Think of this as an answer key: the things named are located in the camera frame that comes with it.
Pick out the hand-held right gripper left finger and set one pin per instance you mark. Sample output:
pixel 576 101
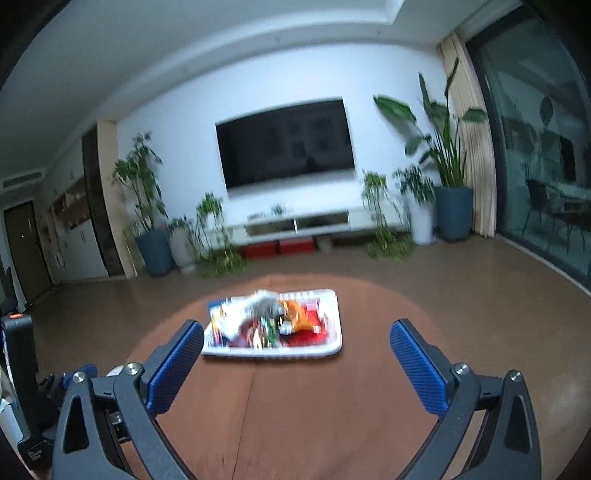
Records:
pixel 175 364

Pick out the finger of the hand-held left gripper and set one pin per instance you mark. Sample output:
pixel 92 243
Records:
pixel 81 373

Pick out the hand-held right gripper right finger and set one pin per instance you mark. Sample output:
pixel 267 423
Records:
pixel 418 369

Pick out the white rectangular tray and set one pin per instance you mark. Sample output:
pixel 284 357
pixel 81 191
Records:
pixel 332 346

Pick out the green candy packet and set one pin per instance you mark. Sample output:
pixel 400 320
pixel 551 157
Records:
pixel 268 332

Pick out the long white snack packet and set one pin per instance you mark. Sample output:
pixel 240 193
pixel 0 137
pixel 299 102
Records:
pixel 263 304

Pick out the red snack packet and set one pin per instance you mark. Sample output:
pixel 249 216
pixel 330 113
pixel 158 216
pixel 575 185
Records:
pixel 309 339

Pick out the orange snack packet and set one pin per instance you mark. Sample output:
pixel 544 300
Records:
pixel 295 314

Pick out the leafy tree in grey-blue pot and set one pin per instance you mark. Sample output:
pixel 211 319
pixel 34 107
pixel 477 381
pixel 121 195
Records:
pixel 154 254

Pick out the small plant in pale pot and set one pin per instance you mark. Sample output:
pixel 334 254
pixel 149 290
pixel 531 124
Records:
pixel 181 249

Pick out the trailing pothos plant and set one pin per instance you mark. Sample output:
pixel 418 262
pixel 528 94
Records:
pixel 221 258

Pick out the dark wooden door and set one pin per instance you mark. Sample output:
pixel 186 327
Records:
pixel 27 249

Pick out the trailing vine plant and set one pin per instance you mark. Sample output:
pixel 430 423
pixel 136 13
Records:
pixel 383 240

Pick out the red storage box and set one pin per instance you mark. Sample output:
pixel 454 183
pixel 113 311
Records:
pixel 261 251
pixel 297 247

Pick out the bushy plant in white pot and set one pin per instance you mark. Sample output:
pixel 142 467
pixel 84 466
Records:
pixel 422 226

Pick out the broad-leaf plant in blue pot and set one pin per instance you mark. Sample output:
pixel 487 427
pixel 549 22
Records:
pixel 454 212

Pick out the white television cabinet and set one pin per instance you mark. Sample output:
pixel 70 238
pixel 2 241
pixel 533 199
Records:
pixel 332 221

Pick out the ceiling air vent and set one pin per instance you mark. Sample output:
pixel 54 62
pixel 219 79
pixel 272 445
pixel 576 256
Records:
pixel 23 180

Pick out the black chair behind glass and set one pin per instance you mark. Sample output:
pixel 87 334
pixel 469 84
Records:
pixel 538 207

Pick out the beige curtain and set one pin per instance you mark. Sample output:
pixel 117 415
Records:
pixel 478 161

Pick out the glass sliding door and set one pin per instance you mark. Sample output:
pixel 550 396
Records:
pixel 540 138

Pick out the black wall television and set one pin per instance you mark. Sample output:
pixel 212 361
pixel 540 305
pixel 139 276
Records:
pixel 286 143

